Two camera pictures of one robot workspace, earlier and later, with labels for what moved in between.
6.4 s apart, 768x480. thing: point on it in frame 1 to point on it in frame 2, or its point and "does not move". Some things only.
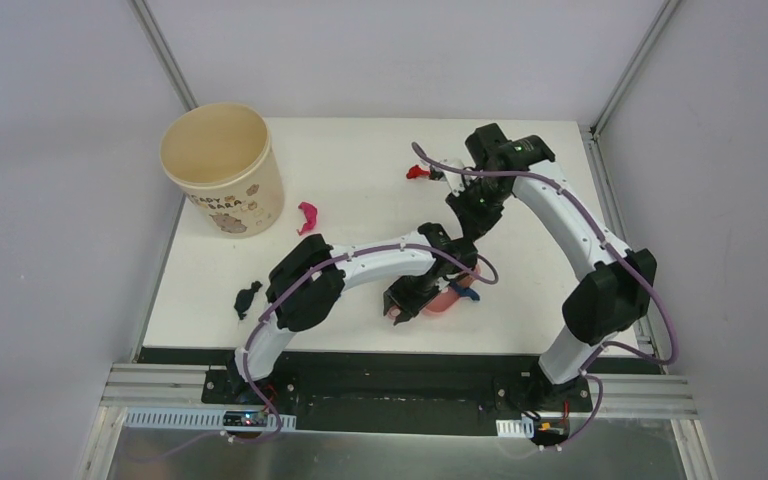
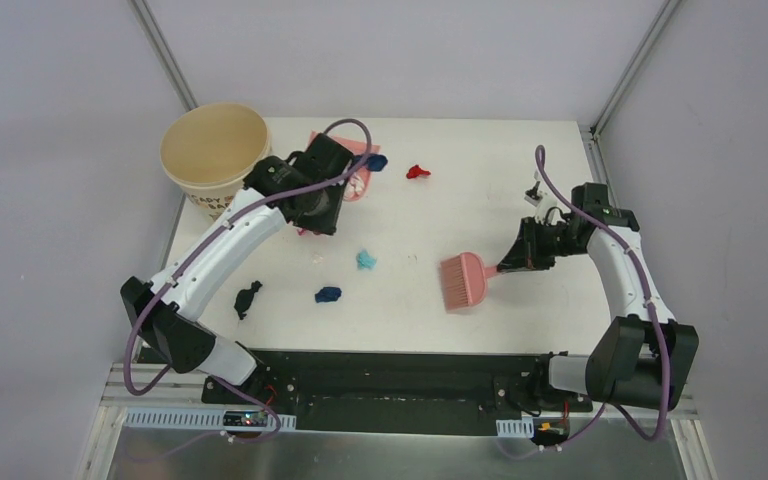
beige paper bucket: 223,157 does not move
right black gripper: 473,224 to 525,254
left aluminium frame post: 163,52 does not move
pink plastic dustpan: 447,297 to 357,185
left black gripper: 408,301 to 342,183
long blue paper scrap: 464,291 to 375,162
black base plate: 395,392 does not move
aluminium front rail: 137,385 does not move
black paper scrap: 244,299 does not move
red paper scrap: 416,171 does not move
